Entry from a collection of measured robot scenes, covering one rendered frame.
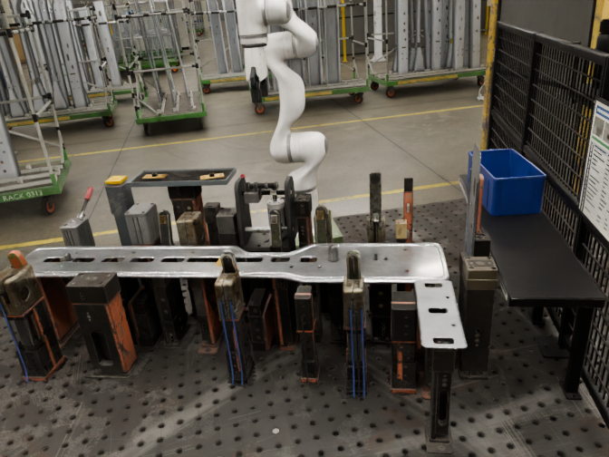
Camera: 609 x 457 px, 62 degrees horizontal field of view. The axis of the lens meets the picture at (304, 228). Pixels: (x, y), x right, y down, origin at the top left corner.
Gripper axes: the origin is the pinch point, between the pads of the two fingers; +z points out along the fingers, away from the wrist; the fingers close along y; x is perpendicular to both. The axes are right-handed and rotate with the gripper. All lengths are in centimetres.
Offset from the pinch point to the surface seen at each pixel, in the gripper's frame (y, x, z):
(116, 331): 45, -40, 58
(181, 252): 20, -27, 45
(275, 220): 12.5, 3.4, 37.4
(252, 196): 9.4, -3.9, 30.0
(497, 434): 61, 66, 75
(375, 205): 10, 36, 34
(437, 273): 33, 53, 45
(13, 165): -267, -312, 102
